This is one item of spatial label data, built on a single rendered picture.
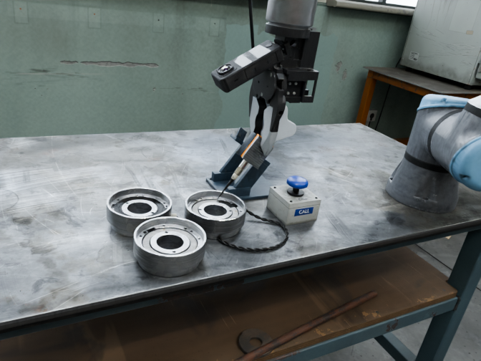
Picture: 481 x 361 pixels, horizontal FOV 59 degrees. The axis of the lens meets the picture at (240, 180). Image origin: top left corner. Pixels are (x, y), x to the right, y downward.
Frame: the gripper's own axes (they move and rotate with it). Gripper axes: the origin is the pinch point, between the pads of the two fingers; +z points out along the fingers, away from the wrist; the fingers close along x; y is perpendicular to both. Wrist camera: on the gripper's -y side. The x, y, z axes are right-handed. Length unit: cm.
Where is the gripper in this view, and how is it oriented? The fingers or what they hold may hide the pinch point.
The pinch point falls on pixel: (258, 145)
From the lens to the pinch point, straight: 75.2
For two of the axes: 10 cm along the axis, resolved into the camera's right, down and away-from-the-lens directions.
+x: -4.3, -4.3, 7.9
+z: -1.3, 9.0, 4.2
